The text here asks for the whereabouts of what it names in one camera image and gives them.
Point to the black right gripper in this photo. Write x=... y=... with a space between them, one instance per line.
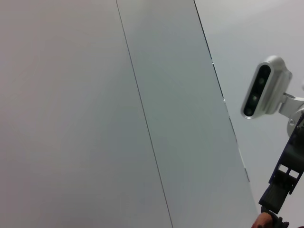
x=295 y=152

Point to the white and silver right arm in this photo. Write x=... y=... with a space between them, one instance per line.
x=295 y=123

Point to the silver right camera bracket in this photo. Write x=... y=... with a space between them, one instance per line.
x=288 y=102

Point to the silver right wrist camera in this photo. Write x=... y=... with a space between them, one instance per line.
x=266 y=90

